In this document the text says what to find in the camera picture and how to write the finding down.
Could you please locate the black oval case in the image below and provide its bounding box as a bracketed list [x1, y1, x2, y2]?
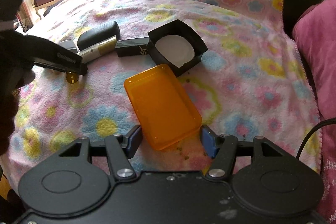
[77, 20, 121, 51]

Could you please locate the orange translucent plastic box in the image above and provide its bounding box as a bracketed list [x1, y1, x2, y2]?
[123, 64, 202, 151]

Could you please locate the black cable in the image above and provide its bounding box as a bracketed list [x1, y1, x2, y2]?
[295, 117, 336, 160]

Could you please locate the floral fleece blanket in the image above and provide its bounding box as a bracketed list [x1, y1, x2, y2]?
[6, 0, 325, 188]

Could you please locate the black powder compact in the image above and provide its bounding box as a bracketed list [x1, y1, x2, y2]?
[115, 19, 208, 77]

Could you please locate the white power plug adapter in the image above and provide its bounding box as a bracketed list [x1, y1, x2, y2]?
[59, 40, 78, 54]

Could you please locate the small white yellow tube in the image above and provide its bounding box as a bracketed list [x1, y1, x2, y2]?
[78, 36, 117, 64]

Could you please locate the pink pillow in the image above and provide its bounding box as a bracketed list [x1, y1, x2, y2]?
[292, 0, 335, 223]

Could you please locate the gold lipstick tube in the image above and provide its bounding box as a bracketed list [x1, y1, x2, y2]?
[66, 72, 79, 84]

